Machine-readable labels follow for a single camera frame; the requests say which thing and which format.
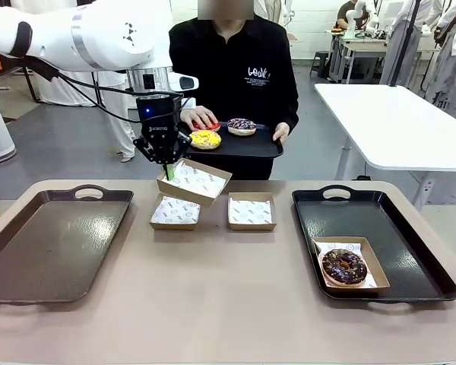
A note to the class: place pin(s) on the seated person in dark top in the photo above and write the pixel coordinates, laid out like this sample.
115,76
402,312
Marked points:
346,15

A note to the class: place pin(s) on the person's left hand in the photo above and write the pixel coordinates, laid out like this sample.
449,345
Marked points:
282,132

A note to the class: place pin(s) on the person's left forearm black sleeve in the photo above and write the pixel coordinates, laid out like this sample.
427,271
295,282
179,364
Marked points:
290,114

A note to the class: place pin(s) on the grey background work table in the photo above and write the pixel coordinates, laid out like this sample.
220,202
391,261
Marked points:
359,45

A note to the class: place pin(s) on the person's right hand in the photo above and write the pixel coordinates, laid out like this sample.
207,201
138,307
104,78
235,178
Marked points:
199,116

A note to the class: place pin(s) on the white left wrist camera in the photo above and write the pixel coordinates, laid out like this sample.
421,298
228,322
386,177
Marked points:
186,83

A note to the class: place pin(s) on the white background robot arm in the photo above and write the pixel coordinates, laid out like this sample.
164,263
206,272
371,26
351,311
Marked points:
368,19

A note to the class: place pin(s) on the grey hanging robe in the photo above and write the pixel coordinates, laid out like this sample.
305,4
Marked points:
397,49

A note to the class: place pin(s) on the white fabric curtain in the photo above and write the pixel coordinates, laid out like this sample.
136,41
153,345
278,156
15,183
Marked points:
61,93

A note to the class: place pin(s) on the purple sprinkled donut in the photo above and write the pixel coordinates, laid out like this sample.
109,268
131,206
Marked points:
235,123

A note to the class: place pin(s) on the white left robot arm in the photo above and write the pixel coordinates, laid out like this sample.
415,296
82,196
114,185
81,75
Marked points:
99,34

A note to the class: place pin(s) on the black plastic serving tray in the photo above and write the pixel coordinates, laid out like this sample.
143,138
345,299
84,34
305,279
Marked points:
243,146

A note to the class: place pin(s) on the chocolate sprinkled donut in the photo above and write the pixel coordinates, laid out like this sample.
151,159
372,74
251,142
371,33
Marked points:
334,266

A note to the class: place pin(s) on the white red-printed paper liner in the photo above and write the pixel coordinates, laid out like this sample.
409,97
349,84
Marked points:
349,245
251,211
197,176
175,213

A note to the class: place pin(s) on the black hanging bag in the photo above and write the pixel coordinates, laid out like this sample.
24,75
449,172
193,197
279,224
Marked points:
442,32

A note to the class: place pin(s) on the pale printed hanging robe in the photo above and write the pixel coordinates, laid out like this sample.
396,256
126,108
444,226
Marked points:
444,76

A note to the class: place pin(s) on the grey plastic stool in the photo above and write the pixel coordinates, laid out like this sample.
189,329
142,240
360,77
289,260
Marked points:
321,61

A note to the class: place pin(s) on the large white table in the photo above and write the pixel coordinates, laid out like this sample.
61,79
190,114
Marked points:
395,121

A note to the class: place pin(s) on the mannequin in black top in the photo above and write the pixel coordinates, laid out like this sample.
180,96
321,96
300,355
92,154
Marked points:
118,125

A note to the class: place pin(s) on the person torso in black shirt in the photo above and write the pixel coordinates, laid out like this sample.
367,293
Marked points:
232,95

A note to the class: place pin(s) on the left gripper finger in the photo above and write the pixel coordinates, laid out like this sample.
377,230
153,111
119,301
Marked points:
181,143
146,148

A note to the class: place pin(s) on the mannequin in white jacket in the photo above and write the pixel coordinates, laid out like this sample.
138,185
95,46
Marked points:
275,9

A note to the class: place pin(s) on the brown paper food box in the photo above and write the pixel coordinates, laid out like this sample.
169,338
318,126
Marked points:
197,192
251,227
374,273
175,226

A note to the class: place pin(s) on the black slanted stand pole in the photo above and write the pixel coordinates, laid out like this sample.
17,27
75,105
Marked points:
404,45

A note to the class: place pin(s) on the yellow sprinkled donut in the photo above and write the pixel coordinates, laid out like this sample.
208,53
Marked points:
197,141

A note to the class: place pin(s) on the red glazed donut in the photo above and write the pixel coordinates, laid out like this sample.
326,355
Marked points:
214,126

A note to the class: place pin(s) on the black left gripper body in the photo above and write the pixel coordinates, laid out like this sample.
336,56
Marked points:
159,114

